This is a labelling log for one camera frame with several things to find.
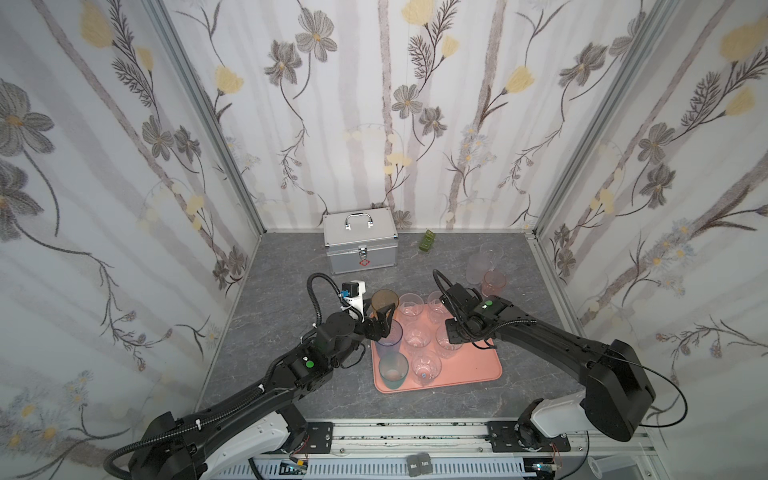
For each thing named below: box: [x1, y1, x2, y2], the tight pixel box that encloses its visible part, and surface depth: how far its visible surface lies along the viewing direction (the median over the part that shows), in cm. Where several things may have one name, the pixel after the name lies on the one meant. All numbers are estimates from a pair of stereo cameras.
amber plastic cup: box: [371, 288, 399, 311], surface depth 88 cm
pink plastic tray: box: [371, 304, 503, 394], surface depth 86 cm
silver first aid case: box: [323, 207, 399, 275], surface depth 103 cm
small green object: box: [419, 229, 435, 252], surface depth 117 cm
